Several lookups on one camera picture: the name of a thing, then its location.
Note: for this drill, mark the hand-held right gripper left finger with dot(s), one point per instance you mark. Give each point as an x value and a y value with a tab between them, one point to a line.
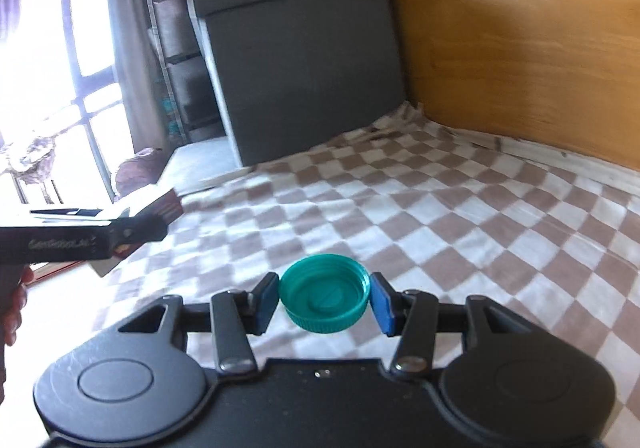
267	303

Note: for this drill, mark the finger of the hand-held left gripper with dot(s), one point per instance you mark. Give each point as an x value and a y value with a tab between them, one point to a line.
140	230

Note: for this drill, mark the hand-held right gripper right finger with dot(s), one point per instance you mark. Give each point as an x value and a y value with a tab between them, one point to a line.
381	305

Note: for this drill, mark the green bottle cap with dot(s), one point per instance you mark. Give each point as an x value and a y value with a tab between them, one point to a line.
325	298

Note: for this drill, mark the person's left hand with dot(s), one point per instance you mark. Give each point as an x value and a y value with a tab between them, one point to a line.
12	318

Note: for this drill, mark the pink bag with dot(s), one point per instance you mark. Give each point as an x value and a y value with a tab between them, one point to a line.
142	167

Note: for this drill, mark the hanging net basket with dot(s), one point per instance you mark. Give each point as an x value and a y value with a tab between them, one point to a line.
35	157

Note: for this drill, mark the grey seat cushion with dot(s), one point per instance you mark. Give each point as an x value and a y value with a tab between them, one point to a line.
200	162

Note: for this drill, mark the checkered blanket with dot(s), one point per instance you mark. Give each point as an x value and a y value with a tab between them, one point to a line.
400	208

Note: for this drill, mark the black shelf unit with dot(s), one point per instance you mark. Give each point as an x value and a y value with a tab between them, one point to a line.
185	77

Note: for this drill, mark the brown curtain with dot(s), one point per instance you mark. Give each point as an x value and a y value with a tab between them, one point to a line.
130	52

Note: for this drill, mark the grey storage box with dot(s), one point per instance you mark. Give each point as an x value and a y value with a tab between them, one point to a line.
300	77

